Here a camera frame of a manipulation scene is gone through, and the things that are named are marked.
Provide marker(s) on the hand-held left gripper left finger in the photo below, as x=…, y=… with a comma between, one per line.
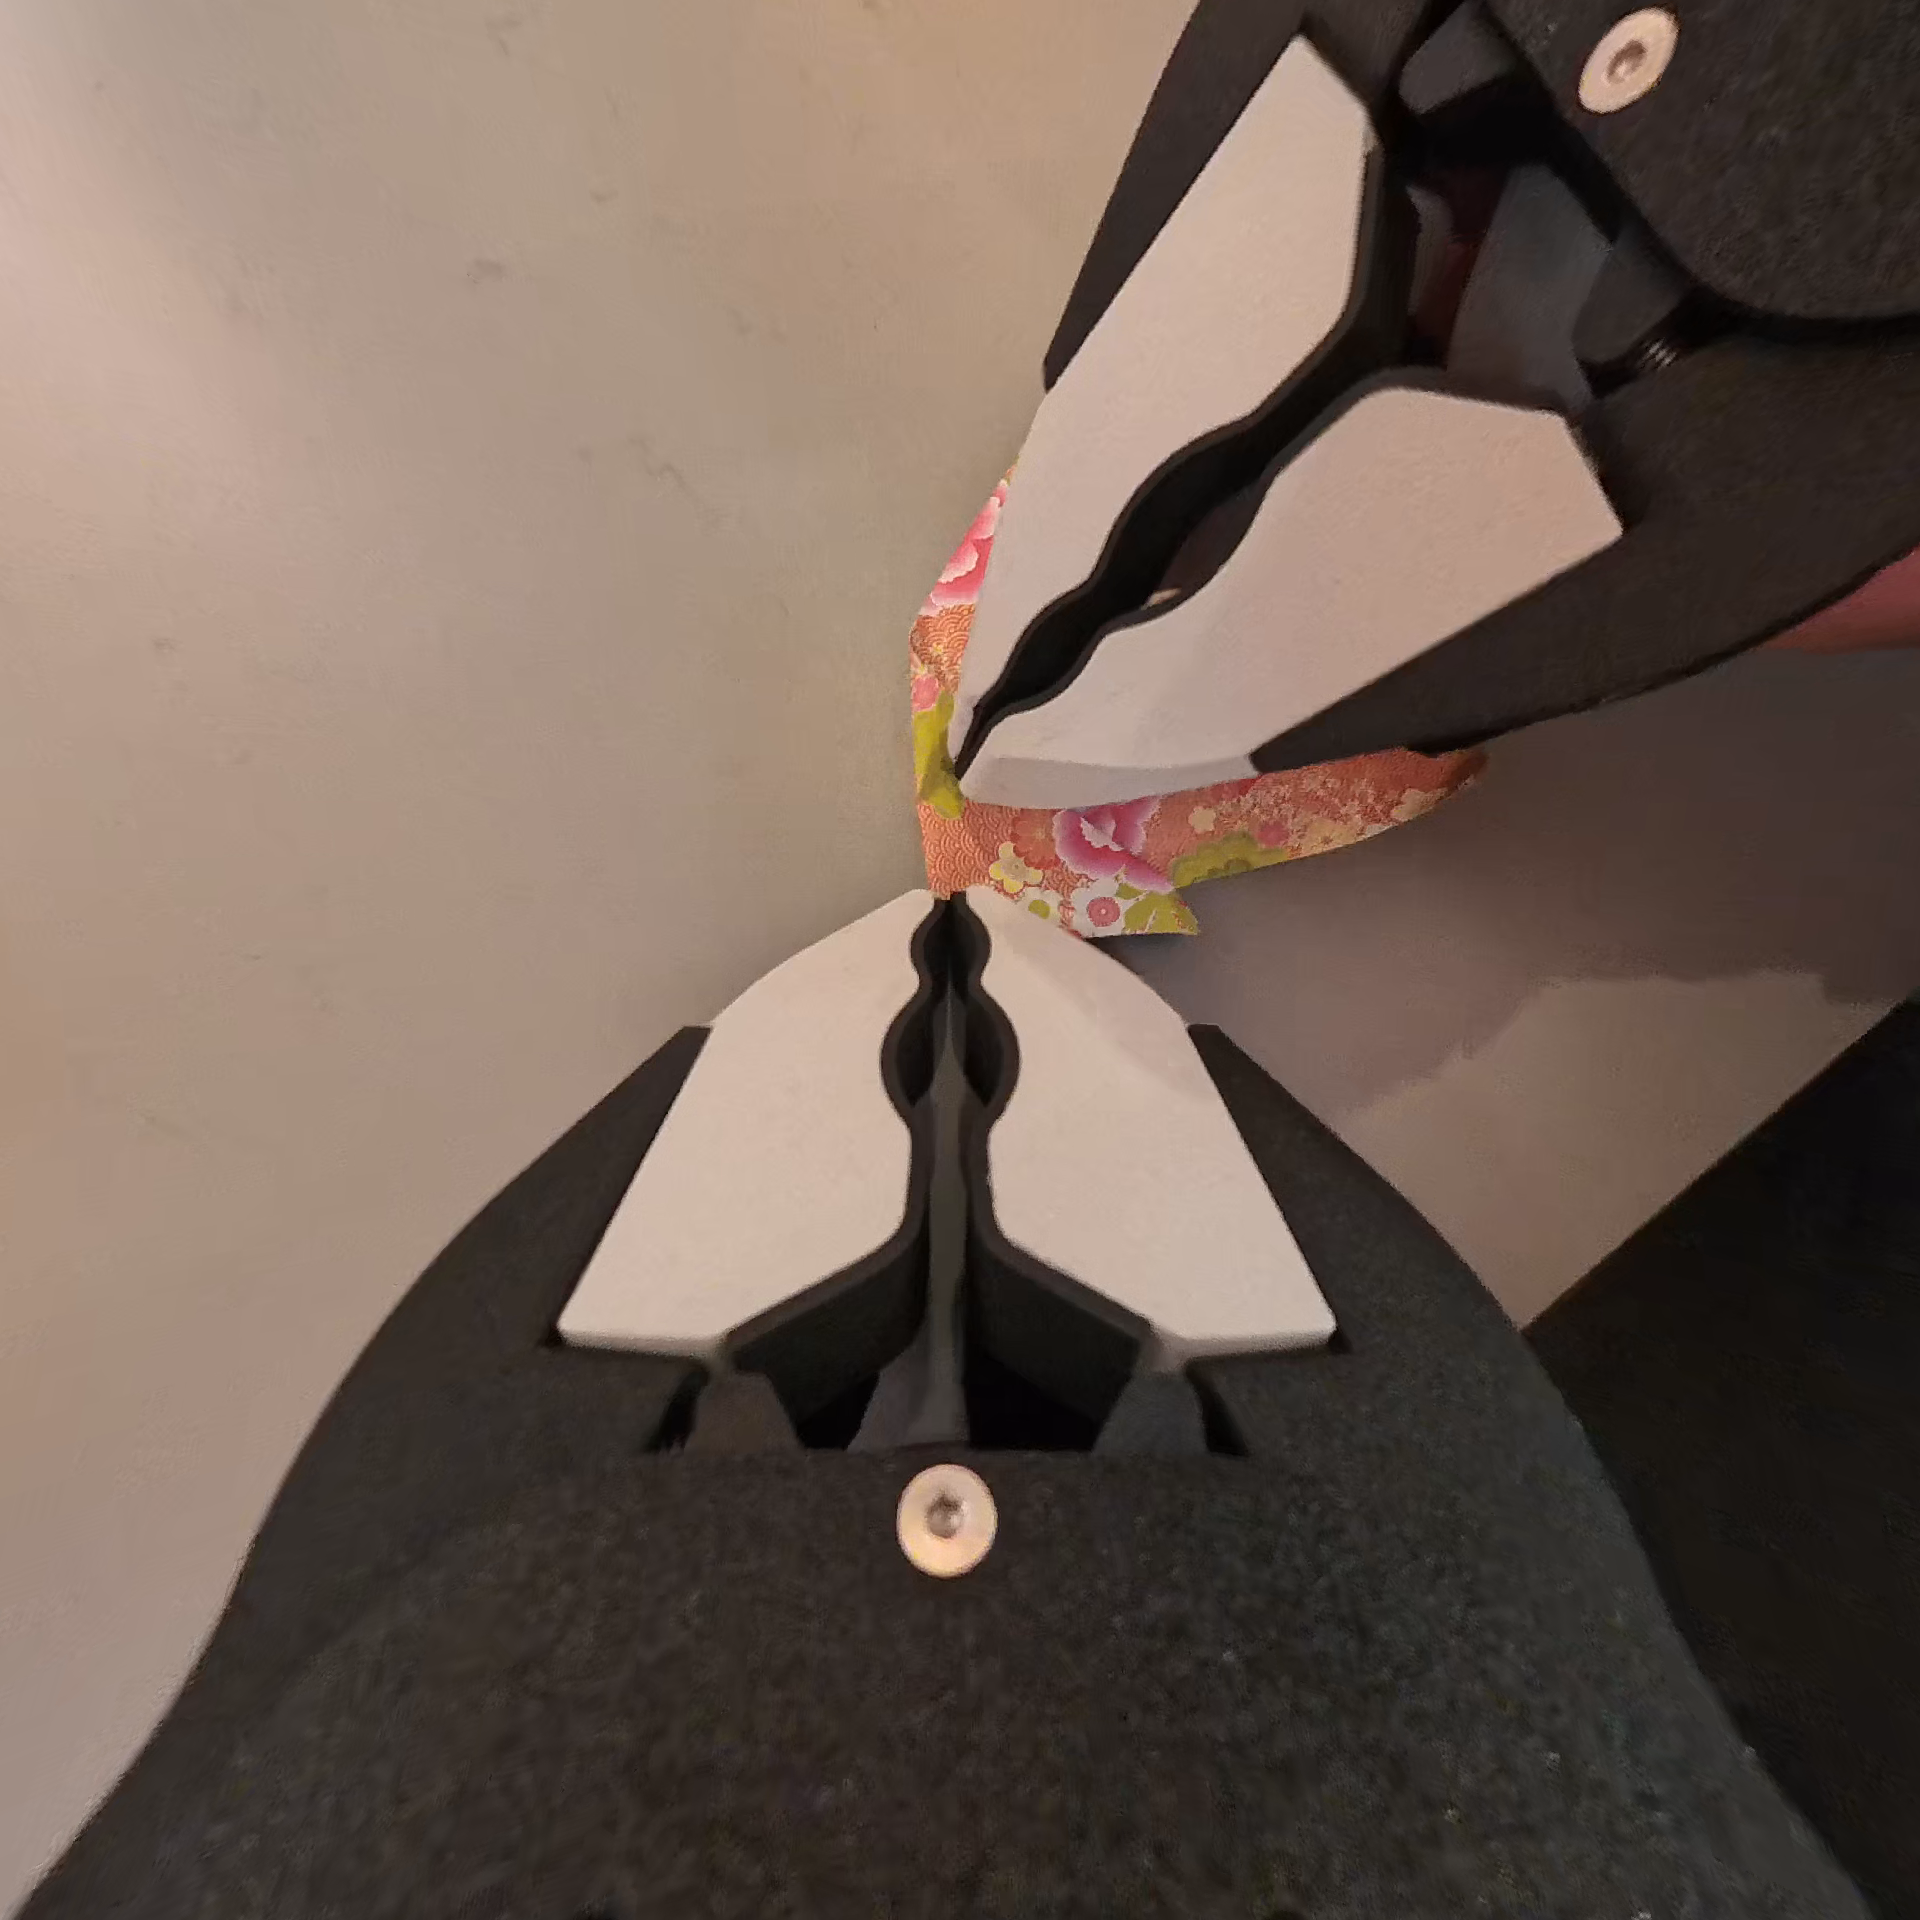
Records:
x=751, y=1170

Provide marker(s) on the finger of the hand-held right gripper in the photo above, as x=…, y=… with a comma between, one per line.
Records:
x=1201, y=345
x=1381, y=571

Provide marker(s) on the floral origami paper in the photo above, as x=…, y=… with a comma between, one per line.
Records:
x=1081, y=847

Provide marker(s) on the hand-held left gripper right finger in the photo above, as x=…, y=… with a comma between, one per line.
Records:
x=1156, y=1184

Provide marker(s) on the person's right hand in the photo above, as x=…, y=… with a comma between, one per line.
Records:
x=1869, y=608

